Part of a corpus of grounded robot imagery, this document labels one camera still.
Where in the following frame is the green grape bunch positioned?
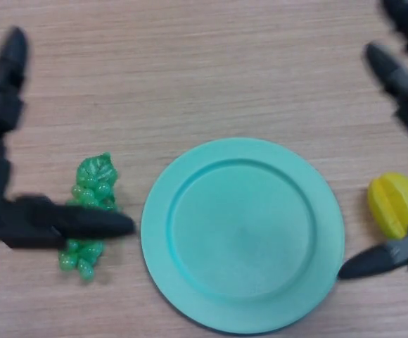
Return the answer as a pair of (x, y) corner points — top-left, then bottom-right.
(58, 151), (122, 282)

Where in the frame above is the yellow starfruit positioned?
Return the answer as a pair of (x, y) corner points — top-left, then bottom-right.
(367, 171), (408, 240)

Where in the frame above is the teal round plate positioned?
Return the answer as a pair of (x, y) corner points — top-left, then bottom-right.
(140, 137), (345, 334)

